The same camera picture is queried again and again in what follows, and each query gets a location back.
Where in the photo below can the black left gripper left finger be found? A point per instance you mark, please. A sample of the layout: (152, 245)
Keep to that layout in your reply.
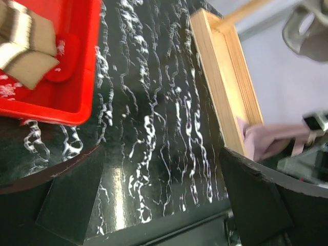
(52, 206)

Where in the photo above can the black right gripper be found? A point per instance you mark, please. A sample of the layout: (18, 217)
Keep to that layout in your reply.
(309, 166)

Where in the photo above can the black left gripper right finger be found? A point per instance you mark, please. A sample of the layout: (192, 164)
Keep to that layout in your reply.
(271, 208)

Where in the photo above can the white clip hanger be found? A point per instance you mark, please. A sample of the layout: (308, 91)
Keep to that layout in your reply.
(305, 32)

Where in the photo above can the brown striped sock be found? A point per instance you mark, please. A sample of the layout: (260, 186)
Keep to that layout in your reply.
(23, 27)
(26, 66)

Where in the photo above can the mauve sock in tray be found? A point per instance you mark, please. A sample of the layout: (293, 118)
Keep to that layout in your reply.
(264, 141)

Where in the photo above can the red plastic bin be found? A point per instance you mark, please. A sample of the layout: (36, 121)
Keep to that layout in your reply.
(69, 102)

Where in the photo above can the red snowflake sock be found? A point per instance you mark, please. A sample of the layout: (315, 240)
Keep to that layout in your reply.
(67, 54)

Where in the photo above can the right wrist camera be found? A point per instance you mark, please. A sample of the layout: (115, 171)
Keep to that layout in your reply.
(316, 121)

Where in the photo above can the wooden rack frame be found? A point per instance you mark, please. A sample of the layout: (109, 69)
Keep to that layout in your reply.
(226, 72)

